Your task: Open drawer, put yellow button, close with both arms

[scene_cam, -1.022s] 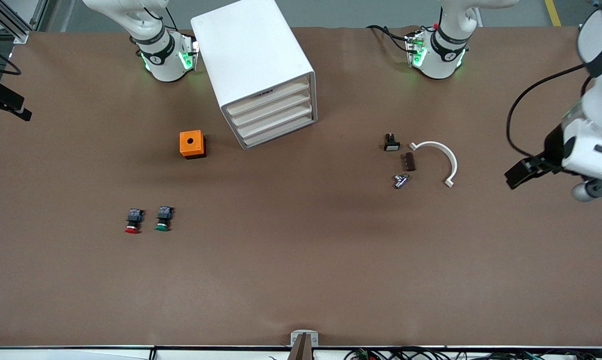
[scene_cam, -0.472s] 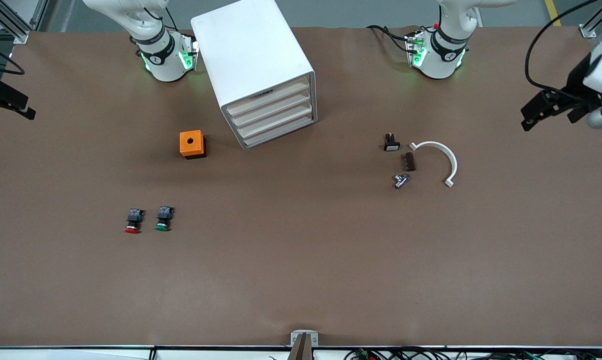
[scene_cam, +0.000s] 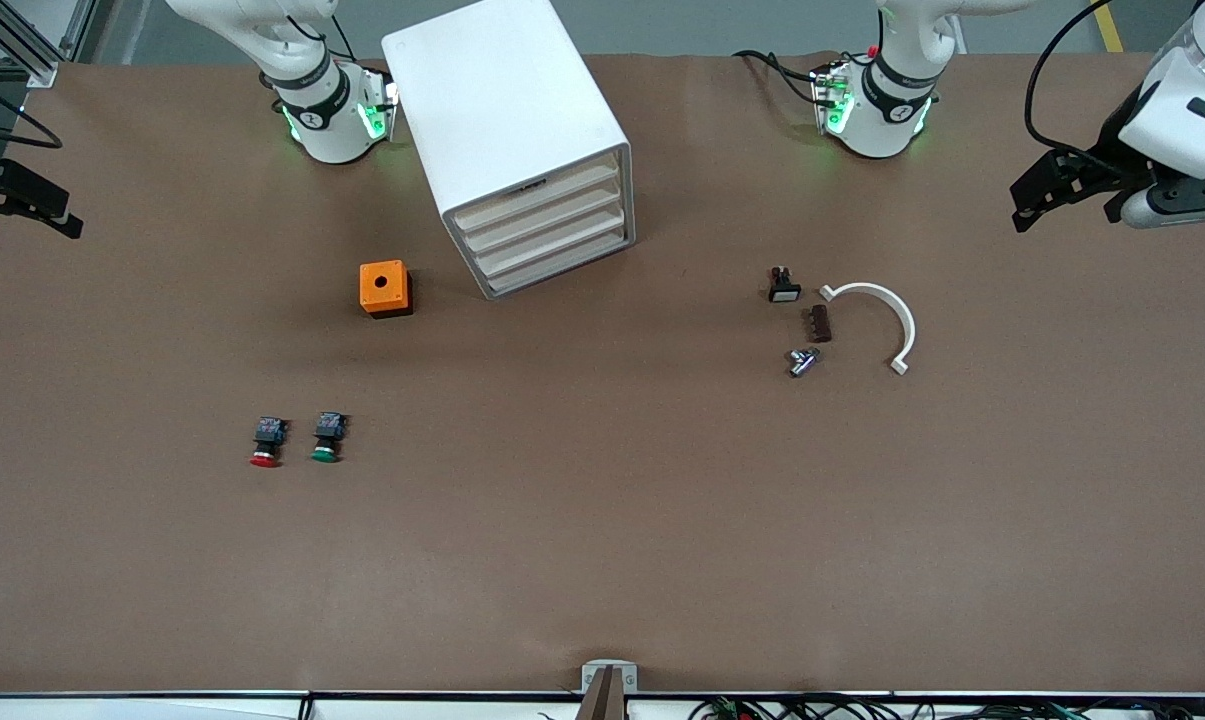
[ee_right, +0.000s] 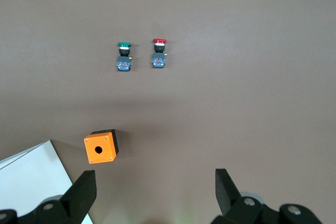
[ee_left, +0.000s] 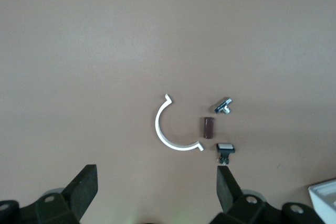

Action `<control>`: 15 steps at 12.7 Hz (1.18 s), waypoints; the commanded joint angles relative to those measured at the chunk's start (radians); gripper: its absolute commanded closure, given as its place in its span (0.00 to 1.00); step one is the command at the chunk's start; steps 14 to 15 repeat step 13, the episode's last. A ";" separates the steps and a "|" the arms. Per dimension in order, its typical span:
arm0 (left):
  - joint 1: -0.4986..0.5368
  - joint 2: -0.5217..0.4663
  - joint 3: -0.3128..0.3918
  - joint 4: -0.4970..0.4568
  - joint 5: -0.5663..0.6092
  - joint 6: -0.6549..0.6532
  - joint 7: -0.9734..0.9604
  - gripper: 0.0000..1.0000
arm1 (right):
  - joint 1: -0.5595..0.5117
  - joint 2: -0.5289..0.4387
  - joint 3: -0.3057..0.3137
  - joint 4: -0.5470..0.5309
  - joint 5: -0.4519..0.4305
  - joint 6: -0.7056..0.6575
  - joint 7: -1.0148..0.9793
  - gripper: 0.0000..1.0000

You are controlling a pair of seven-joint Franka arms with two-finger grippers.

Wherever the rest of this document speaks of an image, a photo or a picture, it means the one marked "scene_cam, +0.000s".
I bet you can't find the red mushroom push button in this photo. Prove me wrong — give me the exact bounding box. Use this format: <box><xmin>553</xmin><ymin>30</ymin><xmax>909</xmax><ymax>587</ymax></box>
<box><xmin>250</xmin><ymin>416</ymin><xmax>290</xmax><ymax>468</ymax></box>

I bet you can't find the green mushroom push button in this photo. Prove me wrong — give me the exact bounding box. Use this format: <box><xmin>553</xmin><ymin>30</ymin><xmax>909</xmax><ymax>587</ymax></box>
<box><xmin>310</xmin><ymin>411</ymin><xmax>350</xmax><ymax>464</ymax></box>

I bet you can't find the orange box with hole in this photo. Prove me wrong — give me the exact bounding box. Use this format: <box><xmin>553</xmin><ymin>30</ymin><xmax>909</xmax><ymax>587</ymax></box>
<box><xmin>359</xmin><ymin>260</ymin><xmax>414</xmax><ymax>319</ymax></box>

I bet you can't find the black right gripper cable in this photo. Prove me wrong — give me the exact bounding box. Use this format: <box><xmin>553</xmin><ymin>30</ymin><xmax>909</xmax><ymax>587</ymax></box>
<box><xmin>0</xmin><ymin>75</ymin><xmax>64</xmax><ymax>151</ymax></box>

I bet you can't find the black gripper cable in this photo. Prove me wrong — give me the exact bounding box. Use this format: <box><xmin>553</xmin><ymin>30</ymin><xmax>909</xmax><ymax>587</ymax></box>
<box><xmin>1023</xmin><ymin>0</ymin><xmax>1119</xmax><ymax>167</ymax></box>
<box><xmin>0</xmin><ymin>75</ymin><xmax>64</xmax><ymax>151</ymax></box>

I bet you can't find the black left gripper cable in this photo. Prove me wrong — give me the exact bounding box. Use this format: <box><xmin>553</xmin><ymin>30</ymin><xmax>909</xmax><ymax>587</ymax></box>
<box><xmin>1023</xmin><ymin>0</ymin><xmax>1119</xmax><ymax>167</ymax></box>

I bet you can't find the aluminium frame profile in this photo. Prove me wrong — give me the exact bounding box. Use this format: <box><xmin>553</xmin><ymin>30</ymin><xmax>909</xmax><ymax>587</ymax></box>
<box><xmin>0</xmin><ymin>0</ymin><xmax>100</xmax><ymax>89</ymax></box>

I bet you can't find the white curved plastic bracket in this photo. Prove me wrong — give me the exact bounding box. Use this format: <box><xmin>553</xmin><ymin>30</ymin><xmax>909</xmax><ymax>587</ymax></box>
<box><xmin>819</xmin><ymin>282</ymin><xmax>917</xmax><ymax>377</ymax></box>

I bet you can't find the black arm base cable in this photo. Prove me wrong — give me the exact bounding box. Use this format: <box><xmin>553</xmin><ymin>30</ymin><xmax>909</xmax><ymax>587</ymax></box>
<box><xmin>732</xmin><ymin>49</ymin><xmax>825</xmax><ymax>107</ymax></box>

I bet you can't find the white table edge rail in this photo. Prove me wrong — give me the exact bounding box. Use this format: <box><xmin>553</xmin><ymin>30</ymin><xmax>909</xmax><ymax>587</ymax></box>
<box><xmin>0</xmin><ymin>690</ymin><xmax>1205</xmax><ymax>720</ymax></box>

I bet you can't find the tangled cable bundle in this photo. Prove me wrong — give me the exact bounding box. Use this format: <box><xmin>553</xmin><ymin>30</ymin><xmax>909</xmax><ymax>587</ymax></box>
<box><xmin>687</xmin><ymin>694</ymin><xmax>1205</xmax><ymax>720</ymax></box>

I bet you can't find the grey metal bracket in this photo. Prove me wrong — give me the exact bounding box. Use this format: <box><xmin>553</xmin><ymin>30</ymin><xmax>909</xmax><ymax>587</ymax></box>
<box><xmin>581</xmin><ymin>660</ymin><xmax>639</xmax><ymax>695</ymax></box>

